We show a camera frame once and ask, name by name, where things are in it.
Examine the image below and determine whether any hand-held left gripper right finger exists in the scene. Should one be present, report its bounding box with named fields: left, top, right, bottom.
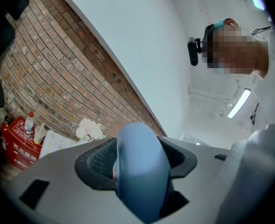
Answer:
left=157, top=136, right=233, bottom=224

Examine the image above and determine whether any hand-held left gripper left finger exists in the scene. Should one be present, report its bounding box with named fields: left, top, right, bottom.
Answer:
left=0, top=137, right=149, bottom=224

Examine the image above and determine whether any big light blue plate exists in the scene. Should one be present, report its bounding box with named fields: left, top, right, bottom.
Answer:
left=115, top=122, right=171, bottom=224

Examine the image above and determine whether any beige checked tablecloth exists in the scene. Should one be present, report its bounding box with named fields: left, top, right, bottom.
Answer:
left=39, top=130, right=82, bottom=158

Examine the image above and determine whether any red equipment box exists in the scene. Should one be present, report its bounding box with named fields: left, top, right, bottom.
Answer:
left=0, top=115, right=44, bottom=170

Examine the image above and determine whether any drink cup with straw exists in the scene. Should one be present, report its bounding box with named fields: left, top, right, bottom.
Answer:
left=34, top=122, right=47, bottom=145

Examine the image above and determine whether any white flower bouquet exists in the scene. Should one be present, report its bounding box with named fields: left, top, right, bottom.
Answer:
left=76, top=118, right=103, bottom=141

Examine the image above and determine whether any clear plastic water bottle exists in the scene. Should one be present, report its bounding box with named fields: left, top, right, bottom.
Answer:
left=24, top=112, right=35, bottom=137

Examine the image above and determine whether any white ceiling pipe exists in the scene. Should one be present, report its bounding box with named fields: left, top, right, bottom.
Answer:
left=188, top=86, right=233, bottom=104

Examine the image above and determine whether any long ceiling light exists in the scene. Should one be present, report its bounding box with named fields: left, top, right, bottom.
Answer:
left=227, top=87, right=252, bottom=119

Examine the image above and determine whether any person's head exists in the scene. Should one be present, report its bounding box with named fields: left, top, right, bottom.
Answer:
left=202, top=17, right=270, bottom=80

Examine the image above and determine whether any teal head cap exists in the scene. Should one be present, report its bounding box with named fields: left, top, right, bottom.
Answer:
left=213, top=17, right=231, bottom=29

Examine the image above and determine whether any black head camera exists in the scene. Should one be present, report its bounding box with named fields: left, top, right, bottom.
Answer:
left=187, top=36, right=202, bottom=67

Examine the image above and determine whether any black neck strap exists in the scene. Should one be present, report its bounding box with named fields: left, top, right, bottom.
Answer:
left=250, top=26, right=273, bottom=35

